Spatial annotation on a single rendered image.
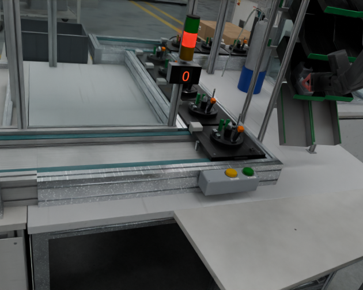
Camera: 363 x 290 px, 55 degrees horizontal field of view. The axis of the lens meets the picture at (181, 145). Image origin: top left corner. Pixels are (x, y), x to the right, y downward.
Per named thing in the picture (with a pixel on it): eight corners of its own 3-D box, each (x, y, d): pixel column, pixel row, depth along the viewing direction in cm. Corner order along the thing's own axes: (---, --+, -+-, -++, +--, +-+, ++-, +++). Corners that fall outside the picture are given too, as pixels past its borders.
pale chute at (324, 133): (334, 145, 151) (341, 143, 147) (307, 144, 148) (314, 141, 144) (328, 86, 158) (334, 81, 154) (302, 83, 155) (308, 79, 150)
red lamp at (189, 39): (197, 48, 127) (199, 34, 124) (184, 46, 125) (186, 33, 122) (192, 44, 130) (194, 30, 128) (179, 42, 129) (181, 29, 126)
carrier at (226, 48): (257, 58, 272) (261, 42, 266) (230, 56, 263) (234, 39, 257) (242, 49, 291) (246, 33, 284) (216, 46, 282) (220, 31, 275)
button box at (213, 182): (256, 190, 127) (261, 177, 124) (204, 196, 119) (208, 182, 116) (246, 179, 133) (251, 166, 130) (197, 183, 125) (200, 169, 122)
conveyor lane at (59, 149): (257, 176, 143) (264, 156, 138) (37, 194, 112) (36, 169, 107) (227, 140, 165) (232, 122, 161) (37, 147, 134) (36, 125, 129)
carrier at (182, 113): (235, 127, 159) (242, 102, 152) (186, 128, 150) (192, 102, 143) (213, 104, 177) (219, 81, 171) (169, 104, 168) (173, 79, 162)
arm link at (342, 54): (340, 93, 109) (367, 84, 108) (331, 58, 106) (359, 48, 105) (327, 88, 121) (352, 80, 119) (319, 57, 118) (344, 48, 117)
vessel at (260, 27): (269, 72, 223) (288, 11, 204) (250, 71, 217) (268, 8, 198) (258, 65, 234) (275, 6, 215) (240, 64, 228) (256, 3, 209)
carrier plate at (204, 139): (264, 158, 139) (265, 153, 138) (210, 161, 130) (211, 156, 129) (236, 129, 157) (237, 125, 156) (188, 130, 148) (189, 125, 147)
